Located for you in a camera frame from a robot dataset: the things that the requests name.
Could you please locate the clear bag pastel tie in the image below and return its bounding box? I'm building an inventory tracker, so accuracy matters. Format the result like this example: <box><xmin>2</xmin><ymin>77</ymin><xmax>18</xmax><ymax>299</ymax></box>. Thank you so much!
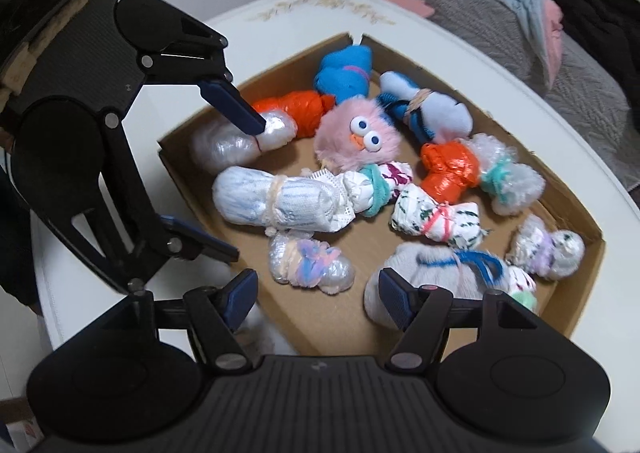
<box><xmin>266</xmin><ymin>232</ymin><xmax>357</xmax><ymax>295</ymax></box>

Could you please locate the pink cloth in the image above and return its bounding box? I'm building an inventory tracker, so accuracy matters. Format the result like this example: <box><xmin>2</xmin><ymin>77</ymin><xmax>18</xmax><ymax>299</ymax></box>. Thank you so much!
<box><xmin>540</xmin><ymin>0</ymin><xmax>566</xmax><ymax>78</ymax></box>

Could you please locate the white blue-striped sock bundle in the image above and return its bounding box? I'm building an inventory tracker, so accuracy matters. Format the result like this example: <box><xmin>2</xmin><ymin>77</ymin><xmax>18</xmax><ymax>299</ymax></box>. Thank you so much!
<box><xmin>211</xmin><ymin>164</ymin><xmax>362</xmax><ymax>235</ymax></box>

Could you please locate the grey sofa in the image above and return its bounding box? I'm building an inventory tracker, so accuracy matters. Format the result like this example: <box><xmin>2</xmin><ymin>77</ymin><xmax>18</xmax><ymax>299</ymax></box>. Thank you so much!
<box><xmin>390</xmin><ymin>0</ymin><xmax>640</xmax><ymax>194</ymax></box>

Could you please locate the cardboard box tray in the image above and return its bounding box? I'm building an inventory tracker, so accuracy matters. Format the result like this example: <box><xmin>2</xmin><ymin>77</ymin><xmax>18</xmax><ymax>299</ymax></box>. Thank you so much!
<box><xmin>157</xmin><ymin>32</ymin><xmax>607</xmax><ymax>356</ymax></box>

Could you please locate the clear plastic bag bundle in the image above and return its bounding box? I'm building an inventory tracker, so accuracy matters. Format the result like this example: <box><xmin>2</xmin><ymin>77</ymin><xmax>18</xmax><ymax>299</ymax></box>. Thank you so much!
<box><xmin>189</xmin><ymin>110</ymin><xmax>299</xmax><ymax>170</ymax></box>

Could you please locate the small white bag teal tie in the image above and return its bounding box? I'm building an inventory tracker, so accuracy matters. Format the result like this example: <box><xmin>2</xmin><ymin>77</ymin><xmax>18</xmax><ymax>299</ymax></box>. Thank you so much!
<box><xmin>344</xmin><ymin>161</ymin><xmax>415</xmax><ymax>218</ymax></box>

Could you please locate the grey sock bundle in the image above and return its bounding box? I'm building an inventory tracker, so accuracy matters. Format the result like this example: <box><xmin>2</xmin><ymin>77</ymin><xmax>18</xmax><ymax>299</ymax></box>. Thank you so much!
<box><xmin>363</xmin><ymin>241</ymin><xmax>512</xmax><ymax>331</ymax></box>

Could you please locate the white green-print bag red tie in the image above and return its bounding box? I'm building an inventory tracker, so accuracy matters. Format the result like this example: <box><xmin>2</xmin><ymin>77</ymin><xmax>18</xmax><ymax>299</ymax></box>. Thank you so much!
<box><xmin>390</xmin><ymin>182</ymin><xmax>492</xmax><ymax>250</ymax></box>

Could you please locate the clear bubble bag green tie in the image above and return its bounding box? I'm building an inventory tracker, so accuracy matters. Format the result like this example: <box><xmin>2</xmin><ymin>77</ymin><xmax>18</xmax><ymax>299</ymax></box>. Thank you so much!
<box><xmin>470</xmin><ymin>132</ymin><xmax>547</xmax><ymax>217</ymax></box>

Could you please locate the pink fluffy toy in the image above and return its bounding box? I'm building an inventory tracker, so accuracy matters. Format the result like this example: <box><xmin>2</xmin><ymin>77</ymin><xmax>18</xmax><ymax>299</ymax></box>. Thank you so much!
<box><xmin>313</xmin><ymin>99</ymin><xmax>402</xmax><ymax>172</ymax></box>

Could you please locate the white bubble bag lilac tie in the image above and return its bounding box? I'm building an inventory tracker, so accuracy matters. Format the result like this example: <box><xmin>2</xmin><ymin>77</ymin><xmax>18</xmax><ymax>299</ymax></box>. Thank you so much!
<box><xmin>504</xmin><ymin>214</ymin><xmax>587</xmax><ymax>282</ymax></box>

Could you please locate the person's dark clothing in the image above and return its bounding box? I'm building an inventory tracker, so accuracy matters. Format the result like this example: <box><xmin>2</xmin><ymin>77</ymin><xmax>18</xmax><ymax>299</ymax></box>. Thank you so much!
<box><xmin>0</xmin><ymin>168</ymin><xmax>51</xmax><ymax>314</ymax></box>

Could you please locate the light blue sock bundle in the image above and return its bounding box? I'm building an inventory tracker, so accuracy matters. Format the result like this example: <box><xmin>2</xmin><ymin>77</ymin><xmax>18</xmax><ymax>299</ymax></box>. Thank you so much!
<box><xmin>376</xmin><ymin>71</ymin><xmax>474</xmax><ymax>144</ymax></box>

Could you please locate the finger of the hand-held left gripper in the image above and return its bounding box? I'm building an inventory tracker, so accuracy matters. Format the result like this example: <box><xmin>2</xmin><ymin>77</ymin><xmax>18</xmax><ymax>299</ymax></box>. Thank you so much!
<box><xmin>137</xmin><ymin>15</ymin><xmax>266</xmax><ymax>136</ymax></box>
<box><xmin>45</xmin><ymin>115</ymin><xmax>238</xmax><ymax>294</ymax></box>

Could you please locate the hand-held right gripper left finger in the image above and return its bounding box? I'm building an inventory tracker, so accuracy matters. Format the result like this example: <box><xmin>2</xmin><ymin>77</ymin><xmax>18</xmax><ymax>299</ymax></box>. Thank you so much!
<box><xmin>115</xmin><ymin>269</ymin><xmax>258</xmax><ymax>374</ymax></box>

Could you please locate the orange plastic bag bundle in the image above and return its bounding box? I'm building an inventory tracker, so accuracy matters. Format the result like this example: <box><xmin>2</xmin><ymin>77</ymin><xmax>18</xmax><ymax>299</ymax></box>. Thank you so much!
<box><xmin>419</xmin><ymin>140</ymin><xmax>485</xmax><ymax>204</ymax></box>
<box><xmin>250</xmin><ymin>89</ymin><xmax>336</xmax><ymax>140</ymax></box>

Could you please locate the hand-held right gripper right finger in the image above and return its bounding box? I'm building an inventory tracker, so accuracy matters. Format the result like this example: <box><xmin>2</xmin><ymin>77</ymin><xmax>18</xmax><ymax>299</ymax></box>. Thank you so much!
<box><xmin>377</xmin><ymin>268</ymin><xmax>538</xmax><ymax>374</ymax></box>

